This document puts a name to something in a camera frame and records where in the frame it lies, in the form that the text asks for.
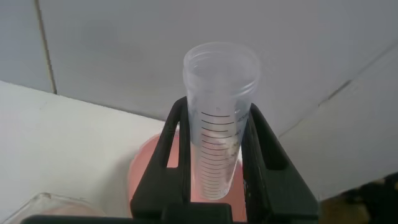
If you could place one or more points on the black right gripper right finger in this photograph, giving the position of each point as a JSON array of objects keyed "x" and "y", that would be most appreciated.
[{"x": 280, "y": 193}]

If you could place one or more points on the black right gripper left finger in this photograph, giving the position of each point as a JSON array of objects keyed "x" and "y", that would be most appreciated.
[{"x": 155, "y": 186}]

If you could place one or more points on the clear graduated plastic test tube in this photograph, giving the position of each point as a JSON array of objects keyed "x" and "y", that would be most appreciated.
[{"x": 214, "y": 140}]

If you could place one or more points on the clear plastic beaker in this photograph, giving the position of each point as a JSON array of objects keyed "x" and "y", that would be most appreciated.
[{"x": 46, "y": 205}]

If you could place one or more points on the pink plastic bowl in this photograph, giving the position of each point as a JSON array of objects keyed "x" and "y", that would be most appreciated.
[{"x": 138, "y": 174}]

